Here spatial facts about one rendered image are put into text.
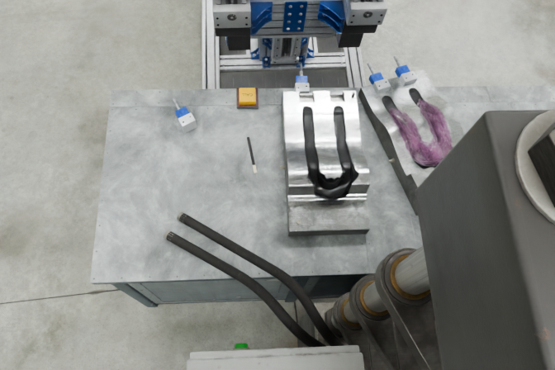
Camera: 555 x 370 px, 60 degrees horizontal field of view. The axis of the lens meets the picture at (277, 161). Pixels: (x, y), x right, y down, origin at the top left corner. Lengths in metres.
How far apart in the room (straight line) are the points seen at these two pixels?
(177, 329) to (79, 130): 1.18
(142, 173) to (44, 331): 1.07
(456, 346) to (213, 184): 1.25
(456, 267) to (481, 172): 0.11
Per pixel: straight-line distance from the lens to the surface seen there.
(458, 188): 0.49
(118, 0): 3.26
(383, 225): 1.67
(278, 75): 2.58
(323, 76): 2.60
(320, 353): 0.90
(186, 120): 1.72
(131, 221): 1.67
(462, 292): 0.51
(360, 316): 1.10
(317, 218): 1.57
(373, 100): 1.80
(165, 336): 2.39
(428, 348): 0.86
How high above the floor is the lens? 2.35
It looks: 66 degrees down
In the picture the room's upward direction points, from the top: 7 degrees clockwise
